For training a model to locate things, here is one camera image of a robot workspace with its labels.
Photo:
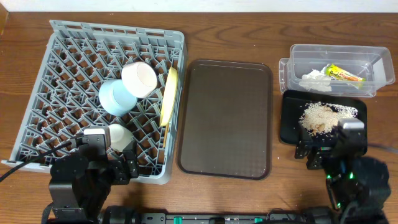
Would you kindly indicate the light blue bowl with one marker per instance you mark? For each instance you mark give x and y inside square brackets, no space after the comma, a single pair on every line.
[115,98]

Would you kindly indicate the white tissue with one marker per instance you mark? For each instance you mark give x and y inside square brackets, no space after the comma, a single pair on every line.
[316,80]

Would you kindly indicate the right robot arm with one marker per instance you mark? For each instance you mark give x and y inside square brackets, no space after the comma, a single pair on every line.
[357,185]

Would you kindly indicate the wooden chopstick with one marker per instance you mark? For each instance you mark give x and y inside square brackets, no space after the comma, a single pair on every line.
[165,136]

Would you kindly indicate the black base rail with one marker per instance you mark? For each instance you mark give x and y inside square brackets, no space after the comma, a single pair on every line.
[314,215]

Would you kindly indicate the dark brown serving tray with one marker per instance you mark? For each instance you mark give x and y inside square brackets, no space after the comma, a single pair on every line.
[226,130]

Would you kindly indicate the white bowl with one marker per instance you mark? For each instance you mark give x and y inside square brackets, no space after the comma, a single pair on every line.
[139,78]

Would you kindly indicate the black waste tray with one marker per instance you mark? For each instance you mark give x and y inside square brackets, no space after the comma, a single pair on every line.
[293,103]

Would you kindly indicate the green snack wrapper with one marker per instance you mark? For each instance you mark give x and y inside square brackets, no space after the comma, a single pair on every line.
[340,74]

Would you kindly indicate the grey plastic dishwasher rack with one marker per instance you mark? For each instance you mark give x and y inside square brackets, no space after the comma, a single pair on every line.
[79,58]

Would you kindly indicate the rice food scraps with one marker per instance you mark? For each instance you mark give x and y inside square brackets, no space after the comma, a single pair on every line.
[320,118]

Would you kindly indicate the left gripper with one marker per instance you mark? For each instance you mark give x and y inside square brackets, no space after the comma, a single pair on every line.
[125,168]

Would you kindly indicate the clear plastic bin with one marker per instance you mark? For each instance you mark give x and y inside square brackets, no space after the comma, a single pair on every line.
[372,63]

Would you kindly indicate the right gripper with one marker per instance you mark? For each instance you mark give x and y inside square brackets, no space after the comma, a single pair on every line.
[315,150]

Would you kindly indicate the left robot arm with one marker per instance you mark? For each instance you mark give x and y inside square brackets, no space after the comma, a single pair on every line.
[81,182]

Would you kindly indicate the small white cup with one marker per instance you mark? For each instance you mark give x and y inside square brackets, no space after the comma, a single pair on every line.
[120,137]

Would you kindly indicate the yellow round plate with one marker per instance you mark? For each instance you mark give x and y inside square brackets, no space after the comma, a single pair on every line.
[169,97]

